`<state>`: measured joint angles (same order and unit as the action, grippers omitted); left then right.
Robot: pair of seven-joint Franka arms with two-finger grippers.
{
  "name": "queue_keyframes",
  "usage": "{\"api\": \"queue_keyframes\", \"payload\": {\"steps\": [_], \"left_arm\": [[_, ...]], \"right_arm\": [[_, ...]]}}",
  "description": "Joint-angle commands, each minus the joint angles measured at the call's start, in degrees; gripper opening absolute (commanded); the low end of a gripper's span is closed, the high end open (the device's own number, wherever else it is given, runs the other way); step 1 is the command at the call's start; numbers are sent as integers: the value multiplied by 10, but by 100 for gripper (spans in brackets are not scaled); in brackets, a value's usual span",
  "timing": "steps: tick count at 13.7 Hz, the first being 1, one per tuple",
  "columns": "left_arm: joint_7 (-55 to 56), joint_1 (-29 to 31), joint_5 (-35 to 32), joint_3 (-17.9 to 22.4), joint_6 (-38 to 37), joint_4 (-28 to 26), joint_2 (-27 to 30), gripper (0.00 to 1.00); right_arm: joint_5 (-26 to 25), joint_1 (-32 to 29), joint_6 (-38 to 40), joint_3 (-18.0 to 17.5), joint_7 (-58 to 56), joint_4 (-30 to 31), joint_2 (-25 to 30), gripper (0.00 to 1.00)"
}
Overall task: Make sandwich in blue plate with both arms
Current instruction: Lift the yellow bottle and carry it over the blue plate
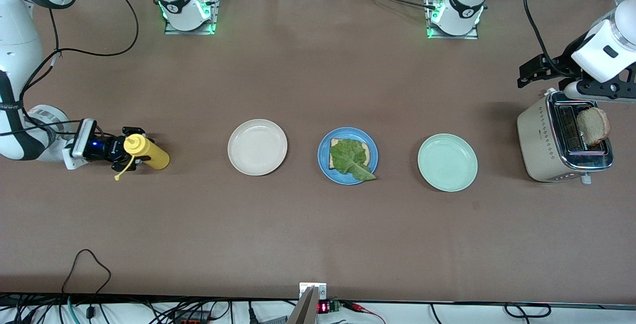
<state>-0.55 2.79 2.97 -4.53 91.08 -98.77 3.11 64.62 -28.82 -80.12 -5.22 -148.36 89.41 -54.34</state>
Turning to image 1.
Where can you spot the green lettuce leaf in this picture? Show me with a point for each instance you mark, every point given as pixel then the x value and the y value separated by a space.
pixel 348 157

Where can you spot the pale green round plate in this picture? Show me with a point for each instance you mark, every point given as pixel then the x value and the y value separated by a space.
pixel 447 162

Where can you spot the blue round plate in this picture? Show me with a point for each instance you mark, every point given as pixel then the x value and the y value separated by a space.
pixel 325 165

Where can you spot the yellow squeeze bottle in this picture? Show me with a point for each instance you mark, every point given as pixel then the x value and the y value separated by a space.
pixel 151 154

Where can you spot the red digit display module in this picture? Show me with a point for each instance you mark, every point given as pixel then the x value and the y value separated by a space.
pixel 329 307

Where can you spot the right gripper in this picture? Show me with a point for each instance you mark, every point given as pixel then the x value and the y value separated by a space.
pixel 110 147

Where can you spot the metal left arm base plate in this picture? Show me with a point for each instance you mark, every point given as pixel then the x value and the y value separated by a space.
pixel 452 37

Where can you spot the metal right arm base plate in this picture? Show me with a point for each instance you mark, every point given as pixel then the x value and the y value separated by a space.
pixel 189 31

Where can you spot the red black clip leads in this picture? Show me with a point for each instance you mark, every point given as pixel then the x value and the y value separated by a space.
pixel 362 309

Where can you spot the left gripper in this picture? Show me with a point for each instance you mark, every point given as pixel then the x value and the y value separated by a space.
pixel 562 62

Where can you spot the small metal table bracket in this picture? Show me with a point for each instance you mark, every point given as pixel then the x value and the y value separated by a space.
pixel 320 290

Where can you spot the white round plate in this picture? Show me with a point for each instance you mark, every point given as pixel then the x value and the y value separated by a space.
pixel 257 147

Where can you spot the brown bread slice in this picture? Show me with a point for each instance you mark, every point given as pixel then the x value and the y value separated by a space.
pixel 366 149
pixel 594 126

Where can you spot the beige chrome toaster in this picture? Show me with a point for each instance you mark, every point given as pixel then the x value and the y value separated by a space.
pixel 539 140

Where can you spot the grey slanted metal bar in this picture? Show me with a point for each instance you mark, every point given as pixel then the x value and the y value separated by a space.
pixel 304 309

